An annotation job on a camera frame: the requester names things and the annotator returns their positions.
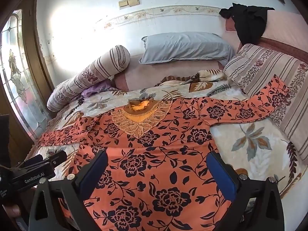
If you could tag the black cloth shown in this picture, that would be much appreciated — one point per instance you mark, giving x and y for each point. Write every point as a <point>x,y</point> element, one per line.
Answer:
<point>250,21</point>

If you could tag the striped floral pillow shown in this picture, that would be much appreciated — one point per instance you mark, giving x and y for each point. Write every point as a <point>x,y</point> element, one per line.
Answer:
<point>264,67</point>

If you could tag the pink padded headboard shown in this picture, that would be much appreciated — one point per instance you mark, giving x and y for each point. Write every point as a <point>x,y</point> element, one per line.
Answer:
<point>288,28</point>

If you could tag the person's left hand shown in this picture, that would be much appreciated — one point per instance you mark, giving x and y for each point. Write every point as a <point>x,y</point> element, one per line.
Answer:
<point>12,210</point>

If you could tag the purple cloth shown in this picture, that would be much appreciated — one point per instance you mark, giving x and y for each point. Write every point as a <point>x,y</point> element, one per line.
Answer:
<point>93,90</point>

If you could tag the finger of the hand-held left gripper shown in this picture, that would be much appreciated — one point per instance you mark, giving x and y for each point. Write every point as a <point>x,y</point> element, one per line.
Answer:
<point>33,160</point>
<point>59,156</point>

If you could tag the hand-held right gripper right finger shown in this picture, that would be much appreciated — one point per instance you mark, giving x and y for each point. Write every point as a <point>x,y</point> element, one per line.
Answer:
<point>220,175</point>

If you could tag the stained glass window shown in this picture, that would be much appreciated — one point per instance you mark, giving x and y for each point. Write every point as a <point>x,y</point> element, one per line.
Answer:
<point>14,77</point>

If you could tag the grey pillow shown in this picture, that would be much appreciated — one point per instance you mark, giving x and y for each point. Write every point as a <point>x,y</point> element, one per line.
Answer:
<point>182,48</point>

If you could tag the leaf print blanket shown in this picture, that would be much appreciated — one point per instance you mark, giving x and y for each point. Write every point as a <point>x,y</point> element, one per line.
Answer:
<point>240,134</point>

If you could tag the pink bed sheet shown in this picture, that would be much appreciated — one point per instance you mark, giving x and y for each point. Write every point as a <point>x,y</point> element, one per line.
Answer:
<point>144,74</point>

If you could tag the gold light switch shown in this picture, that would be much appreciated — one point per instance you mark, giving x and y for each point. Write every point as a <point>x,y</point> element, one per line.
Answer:
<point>123,3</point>
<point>133,1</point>

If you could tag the striped floral bolster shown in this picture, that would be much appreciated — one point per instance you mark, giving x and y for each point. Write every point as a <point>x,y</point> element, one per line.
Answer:
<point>96,72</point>

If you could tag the orange floral garment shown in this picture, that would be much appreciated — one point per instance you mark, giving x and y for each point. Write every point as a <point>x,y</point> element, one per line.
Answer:
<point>154,154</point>

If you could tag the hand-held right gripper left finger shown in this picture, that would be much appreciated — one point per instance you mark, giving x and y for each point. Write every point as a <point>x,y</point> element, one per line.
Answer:
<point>93,173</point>

